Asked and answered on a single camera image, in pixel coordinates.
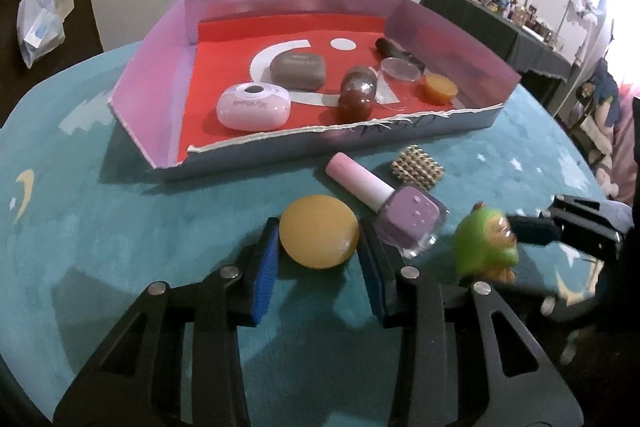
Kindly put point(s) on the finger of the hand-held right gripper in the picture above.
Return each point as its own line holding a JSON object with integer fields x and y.
{"x": 580, "y": 207}
{"x": 532, "y": 231}

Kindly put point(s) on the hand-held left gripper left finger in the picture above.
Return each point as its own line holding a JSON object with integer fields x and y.
{"x": 263, "y": 277}

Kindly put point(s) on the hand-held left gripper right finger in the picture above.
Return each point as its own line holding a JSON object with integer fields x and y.
{"x": 372, "y": 279}

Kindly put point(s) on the green and yellow toy figure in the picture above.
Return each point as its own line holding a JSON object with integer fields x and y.
{"x": 482, "y": 242}

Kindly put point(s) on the purple nail polish bottle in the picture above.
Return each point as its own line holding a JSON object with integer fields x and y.
{"x": 405, "y": 219}

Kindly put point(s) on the large yellow round disc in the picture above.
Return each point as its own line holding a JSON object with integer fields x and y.
{"x": 320, "y": 232}

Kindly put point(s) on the gold studded cube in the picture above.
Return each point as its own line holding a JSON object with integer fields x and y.
{"x": 417, "y": 166}

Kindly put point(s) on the pink round case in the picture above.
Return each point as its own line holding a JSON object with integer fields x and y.
{"x": 252, "y": 109}

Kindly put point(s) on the small yellow round disc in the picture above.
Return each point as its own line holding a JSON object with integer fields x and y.
{"x": 440, "y": 88}

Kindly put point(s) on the glitter bottle with brown cap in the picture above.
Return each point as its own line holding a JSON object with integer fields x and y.
{"x": 357, "y": 94}

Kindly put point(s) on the clear glass cup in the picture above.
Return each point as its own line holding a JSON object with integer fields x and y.
{"x": 400, "y": 72}

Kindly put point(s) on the pink cardboard box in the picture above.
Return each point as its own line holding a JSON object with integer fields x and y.
{"x": 165, "y": 72}

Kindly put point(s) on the dark small bottle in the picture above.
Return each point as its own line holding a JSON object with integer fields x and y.
{"x": 392, "y": 49}

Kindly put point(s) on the pile of plush toys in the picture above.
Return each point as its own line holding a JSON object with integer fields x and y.
{"x": 612, "y": 132}

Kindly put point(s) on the table with dark cloth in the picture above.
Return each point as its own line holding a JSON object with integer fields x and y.
{"x": 490, "y": 37}

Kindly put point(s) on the clear plastic bag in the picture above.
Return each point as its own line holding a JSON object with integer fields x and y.
{"x": 40, "y": 27}

